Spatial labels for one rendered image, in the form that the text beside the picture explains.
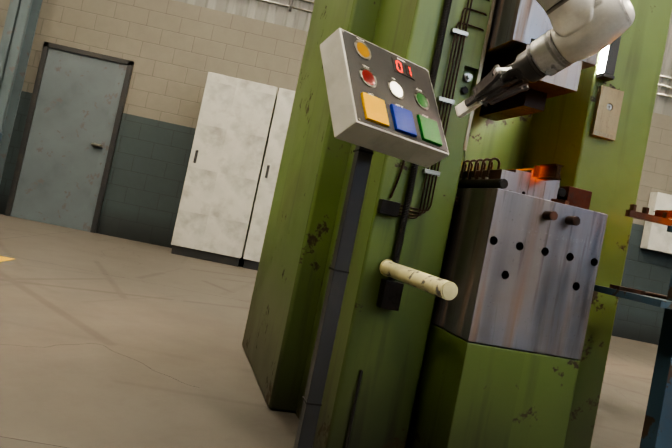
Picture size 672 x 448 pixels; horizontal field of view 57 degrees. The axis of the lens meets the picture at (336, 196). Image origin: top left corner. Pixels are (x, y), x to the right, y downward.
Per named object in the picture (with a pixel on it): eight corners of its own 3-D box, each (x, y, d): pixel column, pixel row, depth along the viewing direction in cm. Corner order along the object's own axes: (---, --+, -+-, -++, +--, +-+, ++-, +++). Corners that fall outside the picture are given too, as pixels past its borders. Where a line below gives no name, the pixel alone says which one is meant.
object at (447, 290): (457, 304, 146) (462, 282, 146) (437, 300, 144) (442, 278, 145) (393, 277, 188) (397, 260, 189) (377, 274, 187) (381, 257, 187)
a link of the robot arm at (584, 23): (581, 61, 138) (550, 12, 138) (648, 21, 128) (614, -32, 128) (568, 71, 130) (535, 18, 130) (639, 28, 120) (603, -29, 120)
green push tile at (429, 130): (443, 145, 160) (437, 121, 163) (423, 138, 155) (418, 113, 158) (437, 148, 161) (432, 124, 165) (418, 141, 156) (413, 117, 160)
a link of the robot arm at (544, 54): (578, 69, 135) (555, 83, 139) (566, 37, 139) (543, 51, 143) (557, 56, 130) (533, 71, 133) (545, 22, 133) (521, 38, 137)
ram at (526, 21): (619, 72, 193) (642, -50, 194) (512, 39, 183) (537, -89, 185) (541, 92, 233) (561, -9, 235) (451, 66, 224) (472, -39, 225)
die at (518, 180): (555, 204, 188) (560, 177, 188) (498, 190, 183) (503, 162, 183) (487, 201, 228) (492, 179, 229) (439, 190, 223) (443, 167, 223)
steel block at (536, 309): (581, 360, 184) (608, 214, 185) (467, 341, 174) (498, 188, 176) (488, 320, 238) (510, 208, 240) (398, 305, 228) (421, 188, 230)
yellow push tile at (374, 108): (390, 125, 147) (384, 100, 151) (367, 117, 143) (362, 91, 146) (385, 129, 148) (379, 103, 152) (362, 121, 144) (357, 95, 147)
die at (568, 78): (577, 91, 189) (583, 61, 189) (520, 74, 184) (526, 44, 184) (506, 108, 230) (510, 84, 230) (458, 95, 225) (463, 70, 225)
